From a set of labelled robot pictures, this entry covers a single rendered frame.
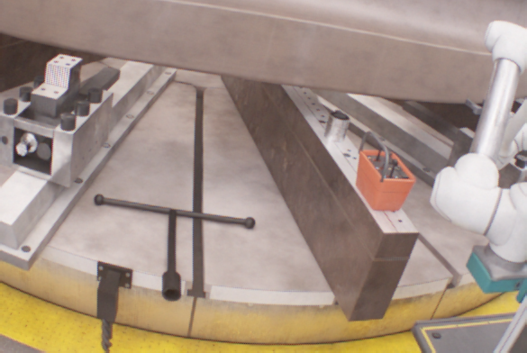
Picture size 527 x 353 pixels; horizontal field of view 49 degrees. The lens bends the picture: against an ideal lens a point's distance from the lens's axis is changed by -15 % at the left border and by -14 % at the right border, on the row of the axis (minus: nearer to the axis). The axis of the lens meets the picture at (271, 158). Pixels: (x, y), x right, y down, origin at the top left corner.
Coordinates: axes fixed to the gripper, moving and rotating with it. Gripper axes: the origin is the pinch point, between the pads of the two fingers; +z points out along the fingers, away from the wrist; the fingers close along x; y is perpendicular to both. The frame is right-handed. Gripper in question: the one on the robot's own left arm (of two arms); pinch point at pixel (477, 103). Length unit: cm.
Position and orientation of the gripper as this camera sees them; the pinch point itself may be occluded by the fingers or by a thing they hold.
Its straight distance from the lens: 282.3
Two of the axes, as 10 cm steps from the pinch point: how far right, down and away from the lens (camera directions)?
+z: -5.0, -4.8, 7.3
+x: -8.4, 0.6, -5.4
